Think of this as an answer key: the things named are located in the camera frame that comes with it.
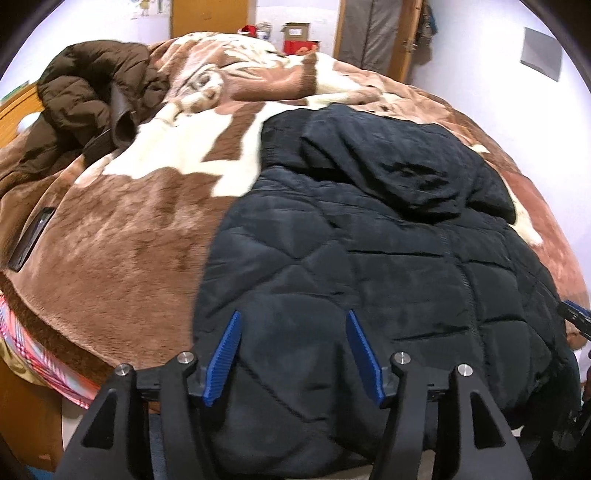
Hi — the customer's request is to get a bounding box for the brown puffer jacket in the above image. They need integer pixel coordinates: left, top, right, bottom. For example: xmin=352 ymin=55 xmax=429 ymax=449
xmin=0 ymin=41 xmax=172 ymax=195

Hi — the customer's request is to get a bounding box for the wooden bed frame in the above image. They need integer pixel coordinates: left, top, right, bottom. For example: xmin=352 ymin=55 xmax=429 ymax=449
xmin=0 ymin=360 xmax=65 ymax=472

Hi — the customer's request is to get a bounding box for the open cardboard box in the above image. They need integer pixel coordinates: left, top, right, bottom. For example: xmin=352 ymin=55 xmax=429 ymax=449
xmin=281 ymin=22 xmax=311 ymax=42

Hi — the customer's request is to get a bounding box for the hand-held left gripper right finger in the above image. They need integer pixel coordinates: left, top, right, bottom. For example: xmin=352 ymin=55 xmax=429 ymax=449
xmin=345 ymin=309 xmax=532 ymax=480

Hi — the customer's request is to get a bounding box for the wall poster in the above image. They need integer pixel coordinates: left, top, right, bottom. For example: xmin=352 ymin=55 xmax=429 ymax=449
xmin=130 ymin=0 xmax=164 ymax=19

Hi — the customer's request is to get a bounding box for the hanging handbag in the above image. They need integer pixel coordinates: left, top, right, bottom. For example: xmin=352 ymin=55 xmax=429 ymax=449
xmin=416 ymin=0 xmax=437 ymax=47

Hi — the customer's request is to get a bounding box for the brown and white printed blanket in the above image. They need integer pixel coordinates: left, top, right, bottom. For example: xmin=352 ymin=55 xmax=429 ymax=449
xmin=0 ymin=31 xmax=591 ymax=402

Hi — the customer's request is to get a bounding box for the wooden cabinet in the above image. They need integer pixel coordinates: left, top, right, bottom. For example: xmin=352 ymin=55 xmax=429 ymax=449
xmin=0 ymin=83 xmax=47 ymax=148

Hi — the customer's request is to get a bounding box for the red box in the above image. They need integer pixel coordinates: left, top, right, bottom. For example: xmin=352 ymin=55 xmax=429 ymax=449
xmin=284 ymin=39 xmax=321 ymax=56

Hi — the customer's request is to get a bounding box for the black puffer jacket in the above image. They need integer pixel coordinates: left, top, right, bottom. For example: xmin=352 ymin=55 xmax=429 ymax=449
xmin=191 ymin=104 xmax=583 ymax=467

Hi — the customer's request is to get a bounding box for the pink striped bedsheet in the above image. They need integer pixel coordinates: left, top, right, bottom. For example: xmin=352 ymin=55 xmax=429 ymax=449
xmin=0 ymin=295 xmax=100 ymax=409

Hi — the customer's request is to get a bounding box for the wooden door with grey cover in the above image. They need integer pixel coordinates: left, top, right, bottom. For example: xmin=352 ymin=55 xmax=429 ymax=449
xmin=335 ymin=0 xmax=424 ymax=84

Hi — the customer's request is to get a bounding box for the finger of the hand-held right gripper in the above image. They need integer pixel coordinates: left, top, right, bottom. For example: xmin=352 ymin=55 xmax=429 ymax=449
xmin=556 ymin=299 xmax=591 ymax=342

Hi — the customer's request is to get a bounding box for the wooden wardrobe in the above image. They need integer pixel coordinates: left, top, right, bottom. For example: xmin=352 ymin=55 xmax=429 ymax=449
xmin=170 ymin=0 xmax=257 ymax=40

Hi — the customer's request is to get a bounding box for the black phone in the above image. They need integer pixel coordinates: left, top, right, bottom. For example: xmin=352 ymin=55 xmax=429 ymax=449
xmin=8 ymin=208 xmax=55 ymax=273

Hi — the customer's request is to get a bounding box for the grey wall panel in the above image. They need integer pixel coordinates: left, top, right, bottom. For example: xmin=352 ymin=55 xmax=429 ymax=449
xmin=519 ymin=27 xmax=563 ymax=81

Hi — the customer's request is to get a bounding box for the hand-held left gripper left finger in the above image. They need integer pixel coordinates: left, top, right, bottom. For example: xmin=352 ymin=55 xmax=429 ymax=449
xmin=58 ymin=310 xmax=243 ymax=480

